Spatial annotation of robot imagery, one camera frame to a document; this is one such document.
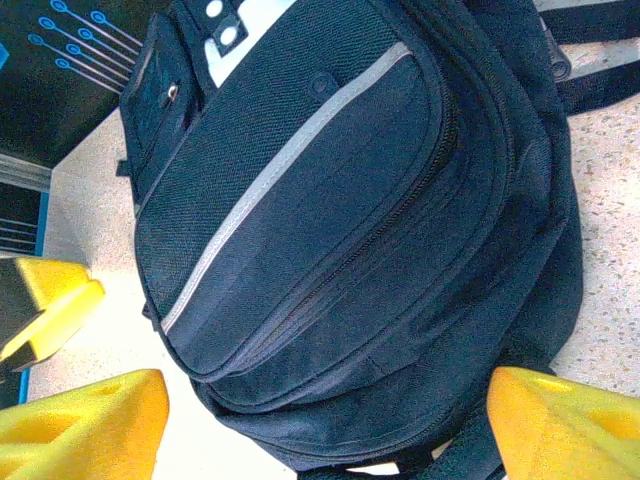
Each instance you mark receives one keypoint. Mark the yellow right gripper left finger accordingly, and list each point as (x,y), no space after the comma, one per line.
(75,435)

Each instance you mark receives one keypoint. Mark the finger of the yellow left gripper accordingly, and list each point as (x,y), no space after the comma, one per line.
(55,300)

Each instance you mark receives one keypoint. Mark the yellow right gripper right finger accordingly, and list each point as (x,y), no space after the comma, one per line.
(575,435)

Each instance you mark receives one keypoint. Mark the navy blue backpack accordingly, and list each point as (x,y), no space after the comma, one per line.
(325,225)

